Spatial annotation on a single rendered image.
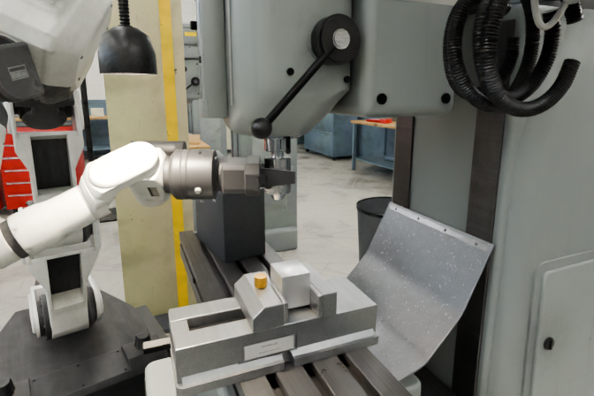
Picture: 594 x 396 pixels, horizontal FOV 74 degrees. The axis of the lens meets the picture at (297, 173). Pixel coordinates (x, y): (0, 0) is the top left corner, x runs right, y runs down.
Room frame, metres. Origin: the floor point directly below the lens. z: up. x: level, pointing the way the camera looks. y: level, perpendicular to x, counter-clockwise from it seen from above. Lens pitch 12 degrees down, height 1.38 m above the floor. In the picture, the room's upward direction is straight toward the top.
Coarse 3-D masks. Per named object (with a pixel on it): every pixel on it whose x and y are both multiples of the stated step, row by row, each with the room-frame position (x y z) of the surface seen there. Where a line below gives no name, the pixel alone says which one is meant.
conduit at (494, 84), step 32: (480, 0) 0.63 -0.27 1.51; (448, 32) 0.58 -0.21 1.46; (480, 32) 0.55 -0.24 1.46; (544, 32) 0.61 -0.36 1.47; (448, 64) 0.59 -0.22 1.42; (480, 64) 0.53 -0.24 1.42; (512, 64) 0.65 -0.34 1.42; (544, 64) 0.60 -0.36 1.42; (576, 64) 0.58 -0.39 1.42; (480, 96) 0.58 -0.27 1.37; (512, 96) 0.57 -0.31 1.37; (544, 96) 0.57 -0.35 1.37
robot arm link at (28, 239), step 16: (32, 208) 0.59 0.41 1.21; (48, 208) 0.59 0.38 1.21; (64, 208) 0.59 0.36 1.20; (80, 208) 0.60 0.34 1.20; (0, 224) 0.57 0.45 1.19; (16, 224) 0.56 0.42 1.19; (32, 224) 0.57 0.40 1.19; (48, 224) 0.58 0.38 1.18; (64, 224) 0.59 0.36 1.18; (80, 224) 0.60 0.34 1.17; (0, 240) 0.54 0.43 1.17; (16, 240) 0.56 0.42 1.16; (32, 240) 0.56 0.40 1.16; (48, 240) 0.58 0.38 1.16; (0, 256) 0.55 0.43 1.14; (16, 256) 0.56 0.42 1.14
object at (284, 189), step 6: (270, 168) 0.67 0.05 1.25; (276, 168) 0.67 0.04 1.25; (282, 168) 0.67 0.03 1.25; (288, 168) 0.68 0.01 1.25; (276, 186) 0.67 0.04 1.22; (282, 186) 0.67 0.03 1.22; (288, 186) 0.68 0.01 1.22; (270, 192) 0.67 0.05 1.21; (276, 192) 0.67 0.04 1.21; (282, 192) 0.67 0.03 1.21; (288, 192) 0.68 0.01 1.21
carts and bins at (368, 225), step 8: (360, 200) 2.70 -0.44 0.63; (368, 200) 2.75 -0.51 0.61; (376, 200) 2.78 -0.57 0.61; (384, 200) 2.79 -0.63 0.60; (360, 208) 2.68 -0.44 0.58; (368, 208) 2.75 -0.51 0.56; (376, 208) 2.78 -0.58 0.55; (384, 208) 2.78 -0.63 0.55; (360, 216) 2.50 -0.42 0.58; (368, 216) 2.42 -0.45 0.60; (376, 216) 2.37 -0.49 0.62; (360, 224) 2.51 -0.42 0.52; (368, 224) 2.42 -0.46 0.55; (376, 224) 2.38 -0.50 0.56; (360, 232) 2.51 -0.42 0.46; (368, 232) 2.43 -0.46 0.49; (360, 240) 2.52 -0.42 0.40; (368, 240) 2.43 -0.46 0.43; (360, 248) 2.52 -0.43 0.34; (360, 256) 2.53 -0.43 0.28
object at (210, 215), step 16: (208, 208) 1.05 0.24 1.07; (224, 208) 0.96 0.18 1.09; (240, 208) 0.99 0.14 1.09; (256, 208) 1.01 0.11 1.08; (208, 224) 1.05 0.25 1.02; (224, 224) 0.96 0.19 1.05; (240, 224) 0.98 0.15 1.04; (256, 224) 1.01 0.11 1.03; (208, 240) 1.06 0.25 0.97; (224, 240) 0.96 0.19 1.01; (240, 240) 0.98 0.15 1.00; (256, 240) 1.01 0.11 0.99; (224, 256) 0.96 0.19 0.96; (240, 256) 0.98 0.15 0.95
